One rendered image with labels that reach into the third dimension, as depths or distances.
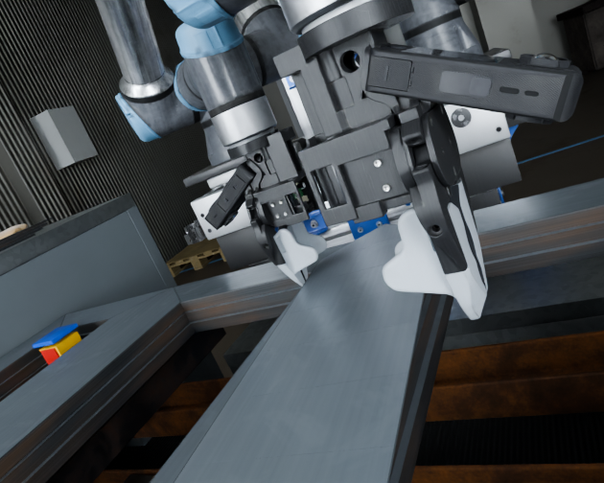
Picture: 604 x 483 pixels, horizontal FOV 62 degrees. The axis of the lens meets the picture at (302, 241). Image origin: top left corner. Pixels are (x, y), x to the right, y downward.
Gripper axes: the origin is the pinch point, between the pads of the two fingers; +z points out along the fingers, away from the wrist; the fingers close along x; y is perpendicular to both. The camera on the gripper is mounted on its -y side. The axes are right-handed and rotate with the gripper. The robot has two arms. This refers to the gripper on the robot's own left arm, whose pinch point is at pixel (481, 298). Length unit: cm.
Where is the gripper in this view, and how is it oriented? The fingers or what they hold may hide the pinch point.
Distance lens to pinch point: 36.3
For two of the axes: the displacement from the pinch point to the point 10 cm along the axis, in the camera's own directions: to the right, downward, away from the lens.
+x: -3.9, 3.9, -8.4
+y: -8.4, 2.2, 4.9
